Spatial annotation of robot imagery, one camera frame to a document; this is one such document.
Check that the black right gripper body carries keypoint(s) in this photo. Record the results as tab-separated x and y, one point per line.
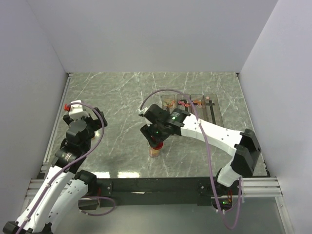
156	131

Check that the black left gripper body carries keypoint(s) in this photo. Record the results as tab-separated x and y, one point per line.
93	125

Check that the red jar lid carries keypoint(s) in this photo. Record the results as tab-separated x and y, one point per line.
158	146

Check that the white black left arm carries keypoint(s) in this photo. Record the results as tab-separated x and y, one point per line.
65	183

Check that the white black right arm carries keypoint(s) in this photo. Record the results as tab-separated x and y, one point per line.
243	147

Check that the black base beam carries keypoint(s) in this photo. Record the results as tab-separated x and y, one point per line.
155	191

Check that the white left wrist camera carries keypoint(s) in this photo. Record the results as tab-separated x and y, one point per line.
76	110

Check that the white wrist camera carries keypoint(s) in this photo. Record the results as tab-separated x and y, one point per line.
76	110
141	112

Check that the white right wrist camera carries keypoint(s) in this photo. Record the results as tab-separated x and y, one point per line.
141	112

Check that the aluminium frame rail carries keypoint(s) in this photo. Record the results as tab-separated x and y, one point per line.
45	164

